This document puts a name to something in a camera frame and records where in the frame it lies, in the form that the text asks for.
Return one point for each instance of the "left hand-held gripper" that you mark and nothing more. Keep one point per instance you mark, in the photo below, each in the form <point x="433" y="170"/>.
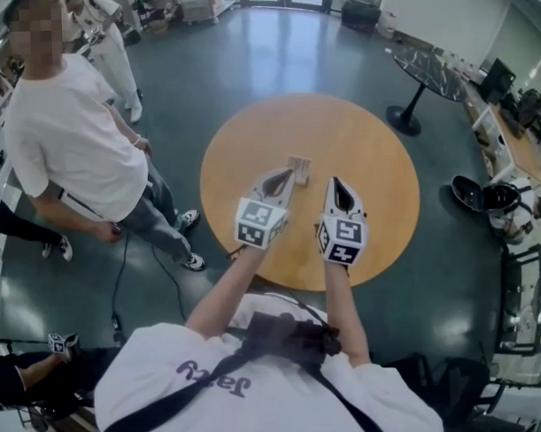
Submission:
<point x="257" y="222"/>

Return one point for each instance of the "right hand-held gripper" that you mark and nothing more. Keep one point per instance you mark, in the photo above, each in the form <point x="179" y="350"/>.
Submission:
<point x="344" y="239"/>

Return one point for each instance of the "small wooden block piece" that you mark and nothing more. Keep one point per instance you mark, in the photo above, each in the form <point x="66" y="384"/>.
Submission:
<point x="303" y="167"/>
<point x="303" y="182"/>

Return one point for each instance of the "person's right forearm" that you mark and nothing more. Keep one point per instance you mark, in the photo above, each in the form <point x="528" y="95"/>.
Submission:
<point x="345" y="314"/>

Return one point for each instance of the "person's left forearm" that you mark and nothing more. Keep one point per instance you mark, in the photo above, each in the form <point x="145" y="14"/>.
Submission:
<point x="224" y="292"/>

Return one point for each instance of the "round wooden table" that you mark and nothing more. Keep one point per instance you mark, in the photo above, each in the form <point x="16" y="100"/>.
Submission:
<point x="365" y="141"/>

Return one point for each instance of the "black oval case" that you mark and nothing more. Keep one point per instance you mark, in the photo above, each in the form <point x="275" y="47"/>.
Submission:
<point x="466" y="192"/>

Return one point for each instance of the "black marble round table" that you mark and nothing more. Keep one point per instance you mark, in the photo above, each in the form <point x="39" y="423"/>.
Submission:
<point x="429" y="74"/>

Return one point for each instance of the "white bucket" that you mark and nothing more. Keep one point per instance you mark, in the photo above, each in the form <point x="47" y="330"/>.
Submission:
<point x="385" y="25"/>

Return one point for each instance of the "white-framed wooden table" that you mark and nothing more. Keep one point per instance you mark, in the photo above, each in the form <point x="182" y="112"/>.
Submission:
<point x="521" y="153"/>

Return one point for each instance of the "black storage crate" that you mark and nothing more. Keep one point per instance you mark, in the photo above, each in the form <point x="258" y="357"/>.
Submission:
<point x="360" y="15"/>

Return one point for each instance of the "black cabinet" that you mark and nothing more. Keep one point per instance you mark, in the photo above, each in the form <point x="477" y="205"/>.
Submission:
<point x="497" y="81"/>

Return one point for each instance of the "black office chair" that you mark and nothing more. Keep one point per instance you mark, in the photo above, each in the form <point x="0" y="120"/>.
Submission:
<point x="444" y="382"/>

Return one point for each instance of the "person's white t-shirt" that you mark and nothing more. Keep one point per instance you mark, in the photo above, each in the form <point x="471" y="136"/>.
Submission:
<point x="278" y="423"/>

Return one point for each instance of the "black metal frame rack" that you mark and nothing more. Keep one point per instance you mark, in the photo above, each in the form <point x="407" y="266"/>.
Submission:
<point x="526" y="299"/>

